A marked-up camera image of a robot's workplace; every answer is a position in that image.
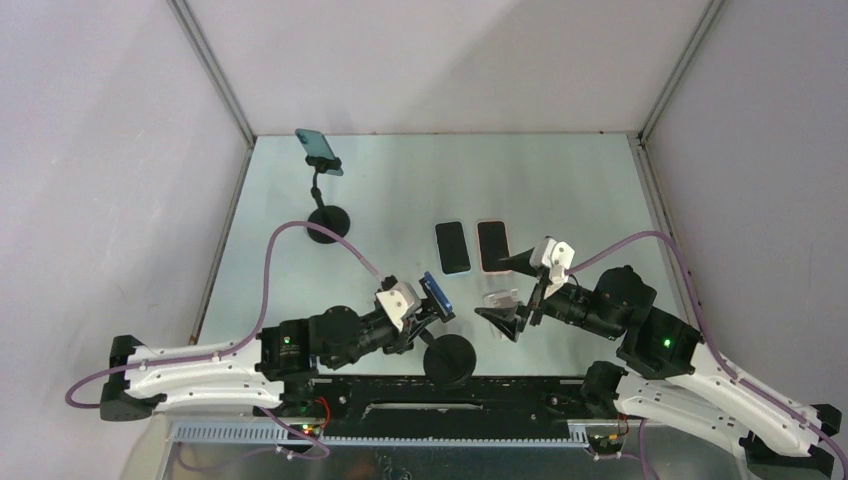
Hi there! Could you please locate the black round-base phone stand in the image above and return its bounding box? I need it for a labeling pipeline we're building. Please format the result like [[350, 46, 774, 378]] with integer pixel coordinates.
[[419, 330, 477, 390]]

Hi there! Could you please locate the black gooseneck phone stand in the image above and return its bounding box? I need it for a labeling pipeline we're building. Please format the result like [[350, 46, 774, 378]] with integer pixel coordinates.
[[305, 155, 351, 238]]

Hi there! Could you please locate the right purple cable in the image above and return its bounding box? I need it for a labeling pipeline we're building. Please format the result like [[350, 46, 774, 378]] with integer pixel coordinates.
[[566, 231, 848, 465]]

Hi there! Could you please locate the pink phone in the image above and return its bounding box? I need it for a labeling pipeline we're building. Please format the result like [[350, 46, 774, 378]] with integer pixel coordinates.
[[476, 220, 510, 274]]

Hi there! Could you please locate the controller board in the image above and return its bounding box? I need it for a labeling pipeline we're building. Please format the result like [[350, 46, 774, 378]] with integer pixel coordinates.
[[588, 434, 627, 457], [288, 425, 320, 443]]

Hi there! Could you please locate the left controller board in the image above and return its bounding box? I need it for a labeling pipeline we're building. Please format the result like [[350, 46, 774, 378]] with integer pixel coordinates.
[[288, 425, 320, 443]]

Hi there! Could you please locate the white flat phone stand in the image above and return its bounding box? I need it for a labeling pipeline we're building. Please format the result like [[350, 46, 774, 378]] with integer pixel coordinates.
[[483, 288, 520, 342]]

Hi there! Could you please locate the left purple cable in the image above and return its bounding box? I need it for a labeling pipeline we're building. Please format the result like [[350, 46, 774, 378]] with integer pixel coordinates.
[[64, 221, 392, 409]]

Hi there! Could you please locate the right controller board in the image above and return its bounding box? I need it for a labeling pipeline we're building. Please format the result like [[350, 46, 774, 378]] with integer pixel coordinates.
[[588, 434, 627, 457]]

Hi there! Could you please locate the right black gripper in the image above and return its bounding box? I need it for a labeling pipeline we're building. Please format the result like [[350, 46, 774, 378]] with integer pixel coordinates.
[[472, 248, 620, 342]]

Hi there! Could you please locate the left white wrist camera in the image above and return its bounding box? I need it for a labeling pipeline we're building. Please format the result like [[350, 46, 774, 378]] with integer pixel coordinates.
[[375, 281, 422, 332]]

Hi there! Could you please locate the teal phone on stand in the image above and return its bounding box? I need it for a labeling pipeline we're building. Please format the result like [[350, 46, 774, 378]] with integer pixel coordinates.
[[295, 128, 343, 176]]

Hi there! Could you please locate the purple cable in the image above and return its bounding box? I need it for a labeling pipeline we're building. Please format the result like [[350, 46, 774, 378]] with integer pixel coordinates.
[[566, 231, 848, 465], [64, 221, 392, 409]]

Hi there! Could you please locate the grey slotted cable duct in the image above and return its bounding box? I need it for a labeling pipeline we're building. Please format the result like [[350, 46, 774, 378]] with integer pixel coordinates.
[[171, 421, 589, 448]]

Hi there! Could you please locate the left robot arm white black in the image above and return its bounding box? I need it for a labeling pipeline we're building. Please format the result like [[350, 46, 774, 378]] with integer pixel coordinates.
[[98, 306, 433, 422]]

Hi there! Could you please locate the light blue phone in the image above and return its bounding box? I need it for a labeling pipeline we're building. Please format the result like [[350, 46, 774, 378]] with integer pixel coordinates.
[[434, 221, 471, 275]]

